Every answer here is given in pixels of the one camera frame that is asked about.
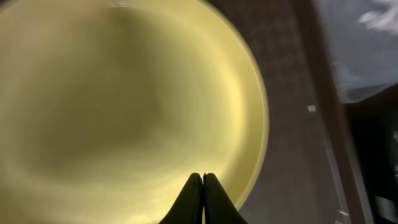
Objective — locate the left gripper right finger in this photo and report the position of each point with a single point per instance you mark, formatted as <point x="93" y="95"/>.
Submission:
<point x="218" y="207"/>

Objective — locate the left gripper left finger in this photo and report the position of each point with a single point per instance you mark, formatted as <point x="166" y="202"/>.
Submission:
<point x="188" y="207"/>

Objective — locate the yellow plate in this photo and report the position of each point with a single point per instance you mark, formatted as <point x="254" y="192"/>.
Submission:
<point x="107" y="108"/>

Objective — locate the dark brown serving tray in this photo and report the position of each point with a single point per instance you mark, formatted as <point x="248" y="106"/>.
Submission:
<point x="310" y="174"/>

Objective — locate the black plastic tray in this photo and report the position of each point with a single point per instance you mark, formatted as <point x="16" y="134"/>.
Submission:
<point x="373" y="124"/>

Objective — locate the clear plastic bin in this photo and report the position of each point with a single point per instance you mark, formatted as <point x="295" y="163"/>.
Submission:
<point x="361" y="36"/>

